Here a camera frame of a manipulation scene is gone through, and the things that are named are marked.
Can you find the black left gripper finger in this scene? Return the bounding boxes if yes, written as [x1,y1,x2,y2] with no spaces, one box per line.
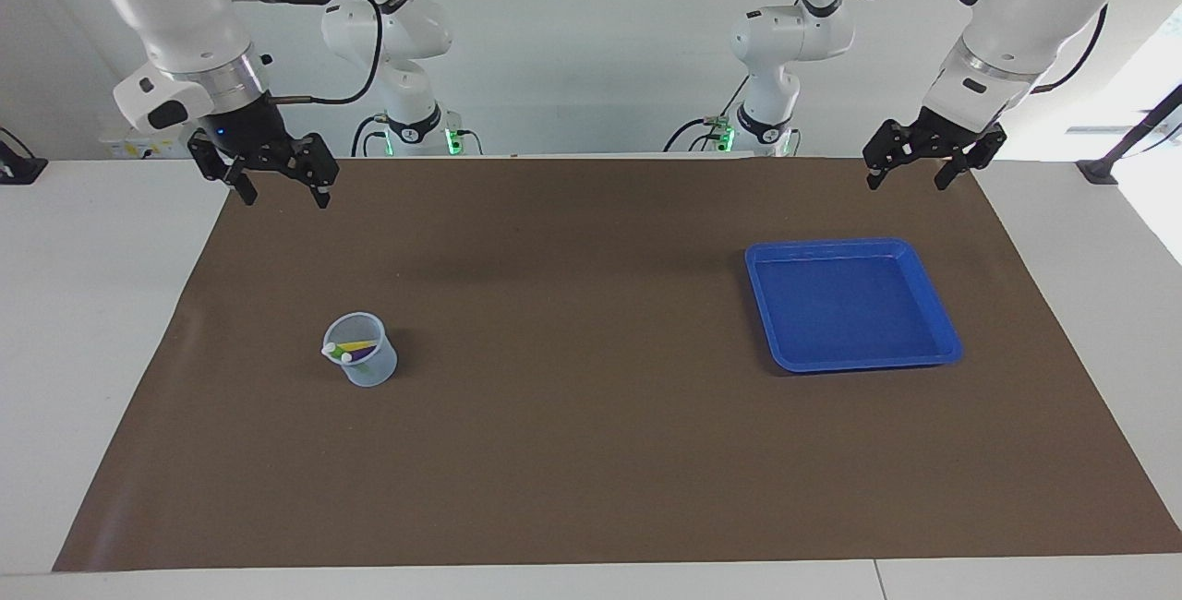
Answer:
[863,120,913,191]
[935,125,1007,192]

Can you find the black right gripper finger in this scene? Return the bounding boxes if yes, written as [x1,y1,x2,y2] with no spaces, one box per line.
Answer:
[187,129,258,207]
[282,132,338,210]

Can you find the blue plastic tray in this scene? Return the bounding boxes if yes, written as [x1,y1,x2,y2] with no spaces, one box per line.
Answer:
[744,237,964,373]

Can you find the white socket box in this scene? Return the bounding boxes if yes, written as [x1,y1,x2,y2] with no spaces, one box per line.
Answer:
[100,115,199,160]

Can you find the black angled stand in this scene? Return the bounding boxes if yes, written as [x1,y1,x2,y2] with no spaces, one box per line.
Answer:
[1076,83,1182,186]

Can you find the small black table clamp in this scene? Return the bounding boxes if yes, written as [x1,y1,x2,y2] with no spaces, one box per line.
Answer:
[0,127,49,186]

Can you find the translucent plastic cup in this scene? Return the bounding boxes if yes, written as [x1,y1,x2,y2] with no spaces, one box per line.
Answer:
[321,312,399,388]

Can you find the brown table mat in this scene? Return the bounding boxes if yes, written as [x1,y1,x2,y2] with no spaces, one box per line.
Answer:
[53,155,1182,573]

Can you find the black right base cable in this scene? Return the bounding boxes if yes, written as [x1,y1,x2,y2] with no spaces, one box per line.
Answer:
[351,114,393,158]

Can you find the black base cable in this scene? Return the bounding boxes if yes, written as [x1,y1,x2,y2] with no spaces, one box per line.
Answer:
[663,74,751,154]
[351,114,393,158]

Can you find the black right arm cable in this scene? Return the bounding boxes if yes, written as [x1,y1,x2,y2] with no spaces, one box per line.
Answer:
[268,0,384,107]

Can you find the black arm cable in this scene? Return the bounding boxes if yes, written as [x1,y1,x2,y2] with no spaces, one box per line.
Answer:
[826,0,1109,95]
[268,0,384,107]

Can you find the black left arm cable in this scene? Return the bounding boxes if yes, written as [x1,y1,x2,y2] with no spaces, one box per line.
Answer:
[826,0,1109,95]

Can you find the black left base cable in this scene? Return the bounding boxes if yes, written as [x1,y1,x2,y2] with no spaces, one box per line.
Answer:
[663,74,751,154]

